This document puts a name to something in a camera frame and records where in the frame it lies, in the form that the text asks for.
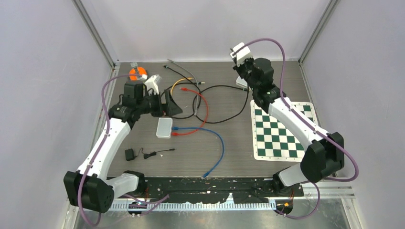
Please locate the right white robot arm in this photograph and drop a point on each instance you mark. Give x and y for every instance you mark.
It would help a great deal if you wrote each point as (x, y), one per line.
(323, 151)

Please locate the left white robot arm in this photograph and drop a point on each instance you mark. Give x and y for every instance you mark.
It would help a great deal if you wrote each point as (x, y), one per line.
(89, 187)

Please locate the orange S-shaped block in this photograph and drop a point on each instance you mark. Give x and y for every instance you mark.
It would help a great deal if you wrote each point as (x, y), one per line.
(138, 74)

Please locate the black power adapter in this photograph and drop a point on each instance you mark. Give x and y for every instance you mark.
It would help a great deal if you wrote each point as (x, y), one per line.
(130, 153)

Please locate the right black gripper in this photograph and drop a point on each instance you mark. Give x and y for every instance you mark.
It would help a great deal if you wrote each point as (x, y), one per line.
(238, 68)

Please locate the green white chessboard mat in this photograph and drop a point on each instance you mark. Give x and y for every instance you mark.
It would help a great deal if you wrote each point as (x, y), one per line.
(272, 141)

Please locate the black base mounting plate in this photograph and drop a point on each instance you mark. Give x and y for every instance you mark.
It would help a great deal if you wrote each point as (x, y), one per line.
(212, 190)

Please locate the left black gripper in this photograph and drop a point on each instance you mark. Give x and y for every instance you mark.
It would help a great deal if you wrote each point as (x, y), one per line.
(170, 108)

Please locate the white network switch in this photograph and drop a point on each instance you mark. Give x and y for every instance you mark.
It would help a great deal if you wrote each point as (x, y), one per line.
(164, 128)
(241, 83)

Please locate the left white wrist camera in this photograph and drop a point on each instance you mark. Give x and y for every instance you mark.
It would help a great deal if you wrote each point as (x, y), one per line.
(152, 84)

